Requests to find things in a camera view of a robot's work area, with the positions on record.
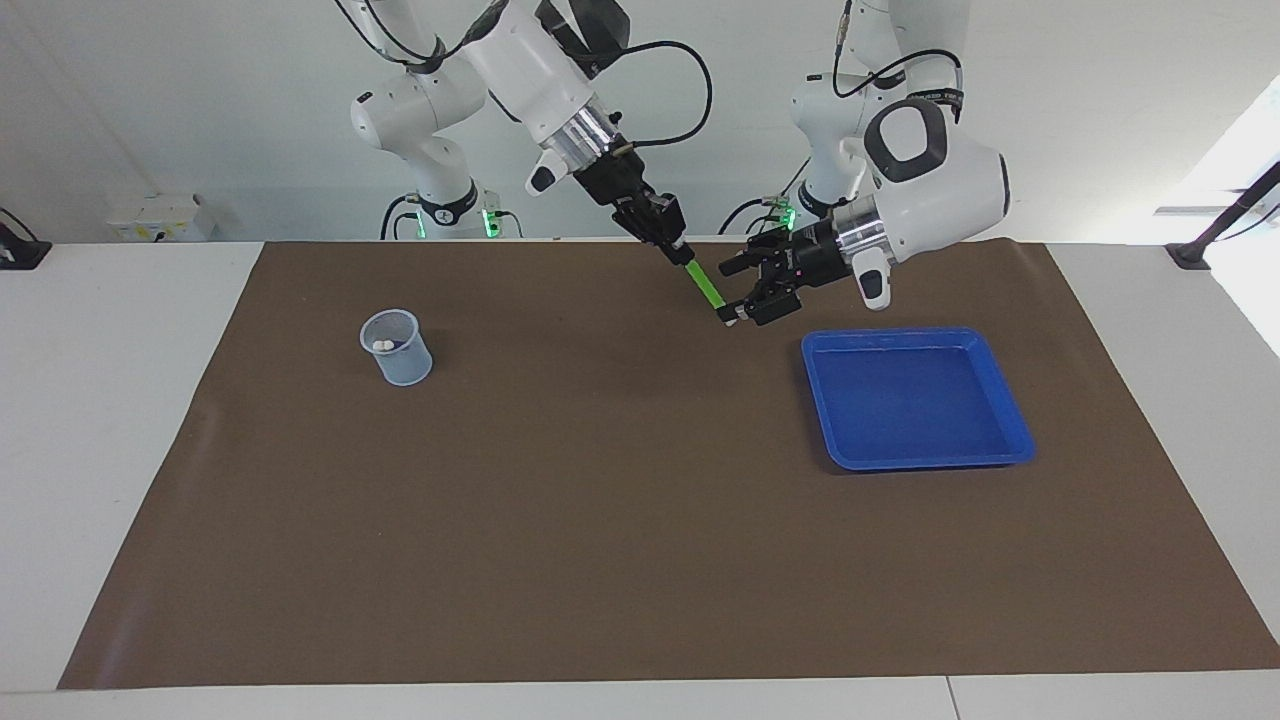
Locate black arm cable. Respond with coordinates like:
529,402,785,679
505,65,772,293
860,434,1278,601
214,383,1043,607
832,0,966,101
335,0,713,151

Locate blue plastic tray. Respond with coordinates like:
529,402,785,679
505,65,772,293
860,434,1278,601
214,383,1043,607
801,327,1036,472

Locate green pen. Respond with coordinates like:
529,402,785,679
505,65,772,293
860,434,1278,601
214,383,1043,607
683,258,739,327

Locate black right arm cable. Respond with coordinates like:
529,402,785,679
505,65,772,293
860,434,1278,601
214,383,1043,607
335,0,713,151

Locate black right base cable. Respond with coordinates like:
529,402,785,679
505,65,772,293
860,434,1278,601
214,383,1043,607
380,193,426,241

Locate bright window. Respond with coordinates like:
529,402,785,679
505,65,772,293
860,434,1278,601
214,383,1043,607
1150,75,1280,361

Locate white power strip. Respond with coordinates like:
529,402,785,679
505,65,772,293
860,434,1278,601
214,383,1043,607
108,194,216,243

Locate black base cable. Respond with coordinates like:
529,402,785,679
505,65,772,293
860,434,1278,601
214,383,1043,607
380,193,426,241
718,150,813,237

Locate clear plastic cup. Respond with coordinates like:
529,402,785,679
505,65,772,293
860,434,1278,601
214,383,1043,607
359,309,434,387

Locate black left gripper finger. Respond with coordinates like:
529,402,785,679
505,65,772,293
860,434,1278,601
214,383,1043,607
718,227,797,279
715,279,802,328

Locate black stand with pole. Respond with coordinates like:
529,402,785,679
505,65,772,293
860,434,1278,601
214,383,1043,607
1165,160,1280,271

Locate black table clamp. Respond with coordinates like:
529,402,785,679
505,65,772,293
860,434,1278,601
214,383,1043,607
0,208,53,271

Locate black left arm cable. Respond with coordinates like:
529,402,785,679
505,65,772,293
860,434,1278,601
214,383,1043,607
832,0,966,101

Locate brown table mat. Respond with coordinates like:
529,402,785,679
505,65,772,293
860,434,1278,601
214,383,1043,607
57,240,1280,691

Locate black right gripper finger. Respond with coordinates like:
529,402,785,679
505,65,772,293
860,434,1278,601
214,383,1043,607
649,194,695,253
611,199,693,267

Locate black left base cable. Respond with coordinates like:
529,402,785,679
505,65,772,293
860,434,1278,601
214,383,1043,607
718,150,813,237

